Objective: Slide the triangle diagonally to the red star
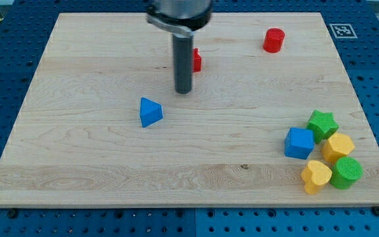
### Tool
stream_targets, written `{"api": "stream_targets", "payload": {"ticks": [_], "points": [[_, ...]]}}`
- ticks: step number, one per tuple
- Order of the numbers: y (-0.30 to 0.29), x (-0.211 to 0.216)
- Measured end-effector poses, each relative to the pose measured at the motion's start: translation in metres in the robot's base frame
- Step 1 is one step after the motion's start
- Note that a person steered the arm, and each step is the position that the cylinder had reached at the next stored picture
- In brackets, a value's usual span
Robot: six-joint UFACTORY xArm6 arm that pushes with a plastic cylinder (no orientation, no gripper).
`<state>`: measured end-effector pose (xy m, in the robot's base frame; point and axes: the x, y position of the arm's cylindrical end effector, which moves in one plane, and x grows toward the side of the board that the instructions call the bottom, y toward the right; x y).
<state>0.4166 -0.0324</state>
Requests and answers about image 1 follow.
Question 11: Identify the red star block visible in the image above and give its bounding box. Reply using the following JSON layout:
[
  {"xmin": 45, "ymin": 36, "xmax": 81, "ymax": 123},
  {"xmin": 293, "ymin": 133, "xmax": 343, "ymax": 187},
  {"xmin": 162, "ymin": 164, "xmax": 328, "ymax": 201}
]
[{"xmin": 193, "ymin": 48, "xmax": 202, "ymax": 72}]

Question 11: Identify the blue triangle block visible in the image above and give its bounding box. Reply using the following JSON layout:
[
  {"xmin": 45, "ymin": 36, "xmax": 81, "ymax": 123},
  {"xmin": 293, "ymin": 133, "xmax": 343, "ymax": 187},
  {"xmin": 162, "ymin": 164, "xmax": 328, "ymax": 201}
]
[{"xmin": 139, "ymin": 97, "xmax": 163, "ymax": 128}]

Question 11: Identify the yellow hexagon block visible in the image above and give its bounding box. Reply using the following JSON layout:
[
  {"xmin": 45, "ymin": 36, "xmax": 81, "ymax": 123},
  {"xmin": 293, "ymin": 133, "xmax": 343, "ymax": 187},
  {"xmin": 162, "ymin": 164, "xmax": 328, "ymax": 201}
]
[{"xmin": 321, "ymin": 132, "xmax": 355, "ymax": 164}]

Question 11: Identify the blue cube block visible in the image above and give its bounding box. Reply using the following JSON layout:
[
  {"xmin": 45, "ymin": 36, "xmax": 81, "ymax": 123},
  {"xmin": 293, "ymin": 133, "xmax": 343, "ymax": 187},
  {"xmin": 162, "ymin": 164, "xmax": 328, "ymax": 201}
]
[{"xmin": 284, "ymin": 127, "xmax": 315, "ymax": 160}]

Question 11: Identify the wooden board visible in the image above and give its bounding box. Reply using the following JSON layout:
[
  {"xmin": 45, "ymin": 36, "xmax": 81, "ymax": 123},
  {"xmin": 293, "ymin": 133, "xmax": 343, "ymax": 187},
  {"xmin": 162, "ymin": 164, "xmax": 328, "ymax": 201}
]
[{"xmin": 0, "ymin": 13, "xmax": 379, "ymax": 209}]

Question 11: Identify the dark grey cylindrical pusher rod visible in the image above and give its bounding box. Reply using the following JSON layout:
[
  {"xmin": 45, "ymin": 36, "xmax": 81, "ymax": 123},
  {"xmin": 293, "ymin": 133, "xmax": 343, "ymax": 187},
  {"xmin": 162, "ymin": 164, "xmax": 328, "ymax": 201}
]
[{"xmin": 172, "ymin": 34, "xmax": 193, "ymax": 94}]

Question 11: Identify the yellow heart block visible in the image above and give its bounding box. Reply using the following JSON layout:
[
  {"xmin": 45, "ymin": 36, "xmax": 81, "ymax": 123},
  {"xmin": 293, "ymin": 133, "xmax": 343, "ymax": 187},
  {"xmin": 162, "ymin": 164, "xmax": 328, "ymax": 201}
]
[{"xmin": 301, "ymin": 160, "xmax": 332, "ymax": 194}]

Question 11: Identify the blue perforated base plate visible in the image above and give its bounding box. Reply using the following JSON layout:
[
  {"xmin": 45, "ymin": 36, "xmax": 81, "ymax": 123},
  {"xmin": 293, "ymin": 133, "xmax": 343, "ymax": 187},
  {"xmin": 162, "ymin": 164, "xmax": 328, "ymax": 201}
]
[{"xmin": 0, "ymin": 0, "xmax": 379, "ymax": 236}]

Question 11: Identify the red cylinder block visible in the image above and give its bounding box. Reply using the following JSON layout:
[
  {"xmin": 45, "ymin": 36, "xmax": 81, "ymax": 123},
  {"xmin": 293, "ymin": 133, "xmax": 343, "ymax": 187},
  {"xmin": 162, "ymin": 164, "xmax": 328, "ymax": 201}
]
[{"xmin": 263, "ymin": 28, "xmax": 286, "ymax": 53}]

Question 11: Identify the green cylinder block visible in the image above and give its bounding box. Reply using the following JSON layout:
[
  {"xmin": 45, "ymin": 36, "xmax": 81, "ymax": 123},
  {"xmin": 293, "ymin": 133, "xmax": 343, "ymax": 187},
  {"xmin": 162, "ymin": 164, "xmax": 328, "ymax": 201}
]
[{"xmin": 330, "ymin": 157, "xmax": 363, "ymax": 190}]

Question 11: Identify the white fiducial marker tag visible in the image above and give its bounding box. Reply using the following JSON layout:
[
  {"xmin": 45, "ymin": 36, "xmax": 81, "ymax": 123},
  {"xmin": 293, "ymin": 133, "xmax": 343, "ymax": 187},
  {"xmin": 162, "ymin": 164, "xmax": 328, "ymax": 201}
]
[{"xmin": 329, "ymin": 23, "xmax": 357, "ymax": 39}]

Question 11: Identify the green star block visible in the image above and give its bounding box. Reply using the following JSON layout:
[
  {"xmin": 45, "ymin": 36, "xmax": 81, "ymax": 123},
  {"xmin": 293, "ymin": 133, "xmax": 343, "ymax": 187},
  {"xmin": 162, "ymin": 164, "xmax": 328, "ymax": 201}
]
[{"xmin": 306, "ymin": 110, "xmax": 339, "ymax": 144}]

